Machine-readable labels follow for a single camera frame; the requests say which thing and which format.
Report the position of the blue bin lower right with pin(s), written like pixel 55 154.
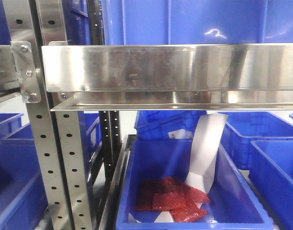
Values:
pixel 271 173

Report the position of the blue bin rear centre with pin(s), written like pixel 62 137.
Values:
pixel 167 124

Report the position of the red mesh packet right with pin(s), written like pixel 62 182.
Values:
pixel 191 212

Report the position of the blue bin lower left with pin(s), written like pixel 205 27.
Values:
pixel 22 195

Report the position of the blue bin with red packets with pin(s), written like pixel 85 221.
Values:
pixel 232 206

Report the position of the red mesh packet left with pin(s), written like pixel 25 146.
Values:
pixel 161 195

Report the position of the red mesh packet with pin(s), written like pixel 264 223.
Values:
pixel 191 212
pixel 161 195

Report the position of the large blue bin upper shelf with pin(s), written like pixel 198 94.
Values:
pixel 165 22

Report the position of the blue bin rear right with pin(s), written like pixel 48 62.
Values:
pixel 246 126

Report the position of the steel corner bracket plate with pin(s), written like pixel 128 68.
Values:
pixel 26 71

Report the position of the white folded paper sheet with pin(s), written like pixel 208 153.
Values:
pixel 204 149

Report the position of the black perforated rear post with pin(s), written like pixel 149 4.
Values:
pixel 111 141

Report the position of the stainless steel shelf beam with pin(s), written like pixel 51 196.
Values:
pixel 162 77

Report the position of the perforated steel upright post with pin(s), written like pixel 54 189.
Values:
pixel 57 135

